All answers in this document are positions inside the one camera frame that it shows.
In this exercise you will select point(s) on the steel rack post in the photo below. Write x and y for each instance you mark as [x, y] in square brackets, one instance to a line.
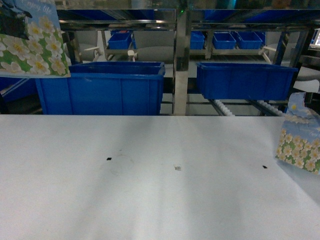
[182, 41]

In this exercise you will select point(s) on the flower gift bag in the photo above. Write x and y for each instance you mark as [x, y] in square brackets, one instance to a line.
[299, 140]
[31, 42]

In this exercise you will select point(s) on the big blue crate left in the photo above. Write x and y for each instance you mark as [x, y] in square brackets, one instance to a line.
[105, 88]

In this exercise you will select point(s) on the blue crate on rollers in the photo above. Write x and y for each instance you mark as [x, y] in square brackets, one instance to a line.
[243, 81]

